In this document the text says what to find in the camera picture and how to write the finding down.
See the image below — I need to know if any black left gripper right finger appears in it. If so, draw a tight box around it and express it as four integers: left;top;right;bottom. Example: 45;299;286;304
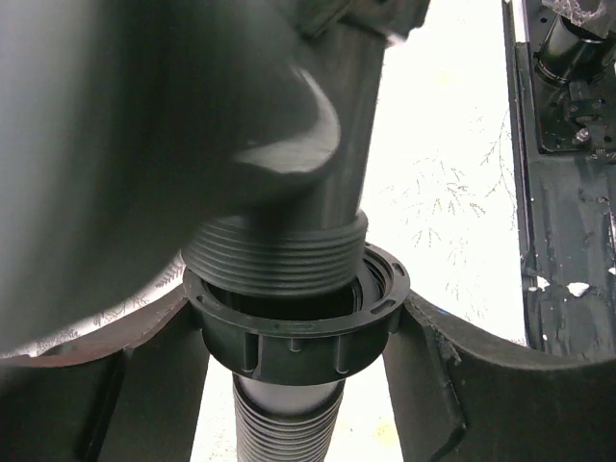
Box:
383;293;615;461

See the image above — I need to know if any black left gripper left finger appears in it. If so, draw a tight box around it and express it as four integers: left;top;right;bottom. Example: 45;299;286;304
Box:
1;288;209;461

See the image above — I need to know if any black corrugated hose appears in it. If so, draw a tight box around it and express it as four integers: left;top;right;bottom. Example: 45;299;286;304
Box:
182;243;412;462

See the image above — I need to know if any grey tee pipe fitting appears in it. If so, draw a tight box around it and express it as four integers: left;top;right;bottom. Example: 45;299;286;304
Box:
1;1;429;351

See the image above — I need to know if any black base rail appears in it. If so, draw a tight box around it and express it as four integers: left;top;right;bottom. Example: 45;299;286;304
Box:
502;1;615;361

